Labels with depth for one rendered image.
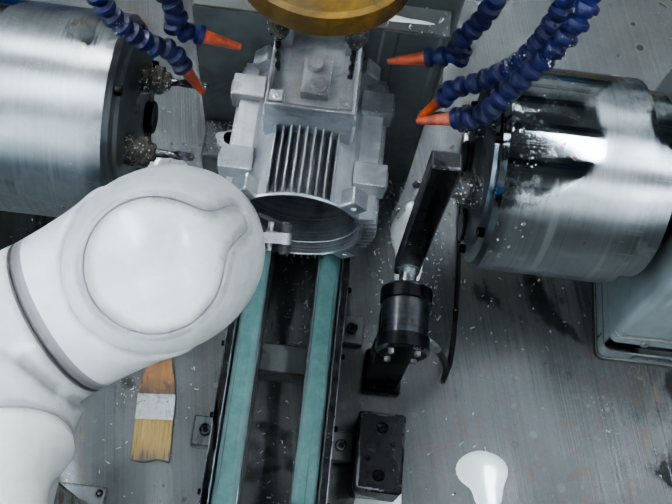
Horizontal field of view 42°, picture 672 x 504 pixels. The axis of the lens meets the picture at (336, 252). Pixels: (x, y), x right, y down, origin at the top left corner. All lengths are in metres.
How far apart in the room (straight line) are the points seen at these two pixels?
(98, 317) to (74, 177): 0.55
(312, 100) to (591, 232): 0.34
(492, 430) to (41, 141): 0.68
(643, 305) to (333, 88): 0.46
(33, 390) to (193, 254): 0.13
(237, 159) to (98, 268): 0.58
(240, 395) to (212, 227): 0.63
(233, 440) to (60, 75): 0.45
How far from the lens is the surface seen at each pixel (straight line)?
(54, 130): 0.98
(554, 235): 0.99
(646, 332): 1.21
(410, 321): 0.97
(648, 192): 1.00
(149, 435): 1.17
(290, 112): 0.97
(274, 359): 1.15
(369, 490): 1.10
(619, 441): 1.26
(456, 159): 0.82
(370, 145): 1.03
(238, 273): 0.46
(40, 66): 0.99
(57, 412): 0.52
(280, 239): 0.71
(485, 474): 1.19
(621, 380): 1.28
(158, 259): 0.44
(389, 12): 0.82
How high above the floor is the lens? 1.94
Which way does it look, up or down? 65 degrees down
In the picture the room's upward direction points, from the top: 10 degrees clockwise
